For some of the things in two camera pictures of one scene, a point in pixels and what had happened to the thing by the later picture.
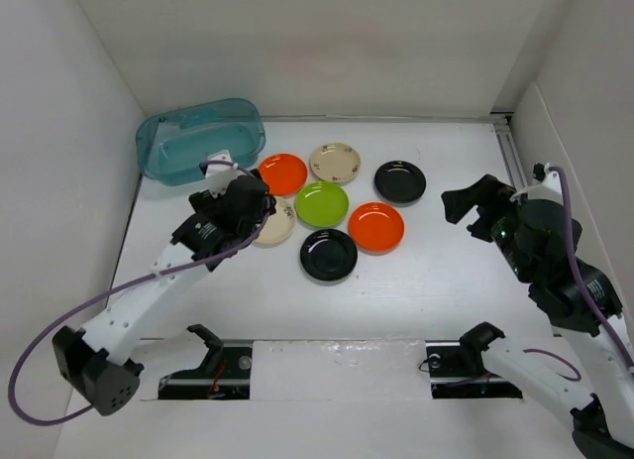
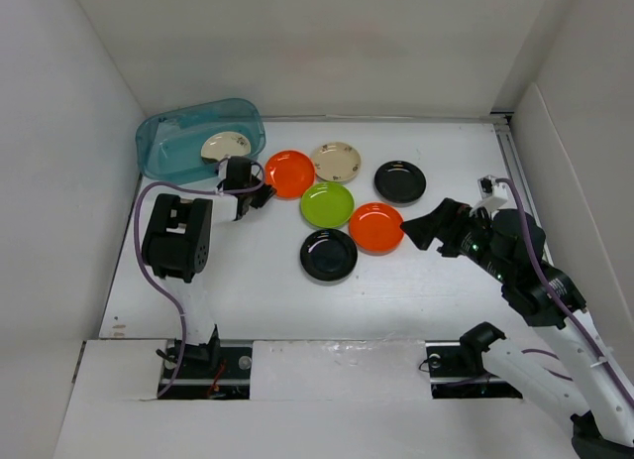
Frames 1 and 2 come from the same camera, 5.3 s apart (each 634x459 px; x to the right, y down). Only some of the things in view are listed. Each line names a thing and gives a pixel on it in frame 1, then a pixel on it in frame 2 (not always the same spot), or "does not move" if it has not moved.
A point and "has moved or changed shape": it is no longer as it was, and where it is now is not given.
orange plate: [375, 227] does not move
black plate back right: [399, 182] does not move
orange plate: [285, 174] has moved or changed shape
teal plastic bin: [171, 148] does not move
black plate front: [328, 255] does not move
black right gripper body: [496, 222] -> [468, 237]
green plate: [321, 205] has moved or changed shape
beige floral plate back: [335, 162] does not move
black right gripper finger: [486, 190] -> [426, 228]
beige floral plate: [279, 225] -> [224, 144]
